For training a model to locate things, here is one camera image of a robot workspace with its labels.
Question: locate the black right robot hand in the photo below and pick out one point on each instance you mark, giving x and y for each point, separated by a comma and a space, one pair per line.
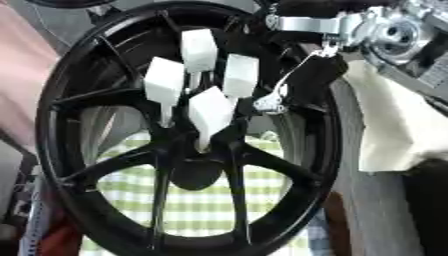
312, 71

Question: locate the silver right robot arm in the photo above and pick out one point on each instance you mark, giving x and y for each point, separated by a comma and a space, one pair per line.
396, 35

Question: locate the white pin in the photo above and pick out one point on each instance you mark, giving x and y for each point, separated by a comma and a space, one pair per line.
163, 80
210, 111
198, 50
240, 75

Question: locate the black spoked wheel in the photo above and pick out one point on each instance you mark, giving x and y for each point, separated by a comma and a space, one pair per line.
146, 153

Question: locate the cream cloth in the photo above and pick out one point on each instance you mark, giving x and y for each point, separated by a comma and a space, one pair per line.
396, 126

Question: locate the person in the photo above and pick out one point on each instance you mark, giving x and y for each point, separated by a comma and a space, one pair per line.
20, 66

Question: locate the red object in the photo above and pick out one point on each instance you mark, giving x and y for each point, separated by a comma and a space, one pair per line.
61, 238

